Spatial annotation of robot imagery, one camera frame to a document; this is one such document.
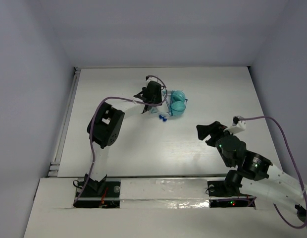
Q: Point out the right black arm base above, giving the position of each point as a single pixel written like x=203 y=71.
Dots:
x=224 y=196

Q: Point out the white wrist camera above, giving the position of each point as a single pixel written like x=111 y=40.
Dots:
x=150 y=78
x=238 y=125

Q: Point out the teal cat-ear headphones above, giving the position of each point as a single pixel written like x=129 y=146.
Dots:
x=175 y=102

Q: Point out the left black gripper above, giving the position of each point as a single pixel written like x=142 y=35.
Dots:
x=152 y=92

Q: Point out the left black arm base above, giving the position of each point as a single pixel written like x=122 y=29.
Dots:
x=108 y=198

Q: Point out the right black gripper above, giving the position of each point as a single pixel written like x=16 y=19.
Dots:
x=215 y=129

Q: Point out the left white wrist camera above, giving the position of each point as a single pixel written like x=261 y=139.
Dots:
x=150 y=78

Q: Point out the aluminium rail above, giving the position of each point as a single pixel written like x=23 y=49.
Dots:
x=53 y=174

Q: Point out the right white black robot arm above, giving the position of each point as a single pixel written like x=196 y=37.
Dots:
x=252 y=174

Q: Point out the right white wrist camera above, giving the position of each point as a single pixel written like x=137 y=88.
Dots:
x=238 y=125

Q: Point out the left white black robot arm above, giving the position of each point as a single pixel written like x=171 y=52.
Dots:
x=105 y=126

